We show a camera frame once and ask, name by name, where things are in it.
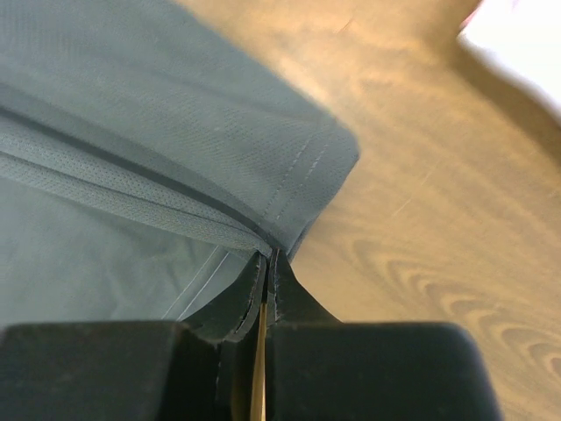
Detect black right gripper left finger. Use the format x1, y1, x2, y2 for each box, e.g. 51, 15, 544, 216
1, 254, 267, 420

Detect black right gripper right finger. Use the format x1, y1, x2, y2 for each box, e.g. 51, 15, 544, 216
265, 250, 502, 420

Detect grey t shirt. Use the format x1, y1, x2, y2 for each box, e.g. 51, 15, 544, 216
1, 1, 359, 325

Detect white folded t shirt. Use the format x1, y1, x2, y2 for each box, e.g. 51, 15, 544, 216
457, 0, 560, 120

